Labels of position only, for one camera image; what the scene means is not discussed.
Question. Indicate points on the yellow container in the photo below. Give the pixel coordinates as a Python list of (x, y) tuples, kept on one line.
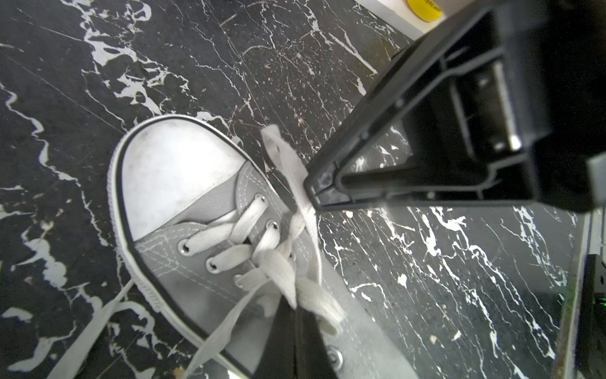
[(427, 10)]

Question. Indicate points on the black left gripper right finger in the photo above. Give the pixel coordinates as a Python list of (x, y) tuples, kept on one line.
[(311, 356)]

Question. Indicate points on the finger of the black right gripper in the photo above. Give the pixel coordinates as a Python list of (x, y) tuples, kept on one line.
[(453, 121)]

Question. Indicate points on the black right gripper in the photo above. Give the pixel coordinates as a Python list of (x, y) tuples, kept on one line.
[(554, 58)]

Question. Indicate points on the grey canvas sneaker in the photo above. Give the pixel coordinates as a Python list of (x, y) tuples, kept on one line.
[(189, 189)]

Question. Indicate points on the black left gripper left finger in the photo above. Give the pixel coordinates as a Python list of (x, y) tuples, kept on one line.
[(277, 361)]

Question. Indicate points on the white tiered shelf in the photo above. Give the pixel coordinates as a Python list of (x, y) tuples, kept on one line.
[(399, 15)]

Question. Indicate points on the white shoelace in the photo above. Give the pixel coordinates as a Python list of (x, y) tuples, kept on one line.
[(284, 237)]

